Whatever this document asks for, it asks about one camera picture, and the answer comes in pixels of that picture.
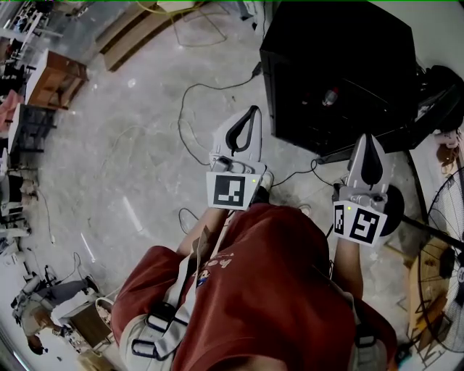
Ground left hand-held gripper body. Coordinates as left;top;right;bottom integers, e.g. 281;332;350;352
205;144;268;212

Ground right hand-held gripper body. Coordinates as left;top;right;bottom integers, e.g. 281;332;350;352
331;183;391;247

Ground person's left forearm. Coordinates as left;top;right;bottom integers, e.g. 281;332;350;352
175;207;233;257

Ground person's right forearm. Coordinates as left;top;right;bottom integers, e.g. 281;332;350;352
331;235;365;301

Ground black floor fan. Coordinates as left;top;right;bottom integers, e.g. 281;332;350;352
378;166;464;353

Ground clear bottle red label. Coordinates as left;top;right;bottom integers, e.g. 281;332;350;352
322;86;340;107

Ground black and white chair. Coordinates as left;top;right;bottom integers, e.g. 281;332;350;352
415;64;464;133

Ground person's red shirt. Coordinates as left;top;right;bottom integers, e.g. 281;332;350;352
110;202;398;371

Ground white chest harness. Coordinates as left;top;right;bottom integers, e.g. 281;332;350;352
119;226;233;363

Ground wooden planks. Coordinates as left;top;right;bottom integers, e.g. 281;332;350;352
96;0;197;72

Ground wooden cabinet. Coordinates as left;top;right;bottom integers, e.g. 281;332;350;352
25;49;90;110

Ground black metal rack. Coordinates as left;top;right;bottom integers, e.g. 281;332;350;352
9;103;58;155

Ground black power cable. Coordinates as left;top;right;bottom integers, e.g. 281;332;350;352
177;207;201;235
176;63;263;167

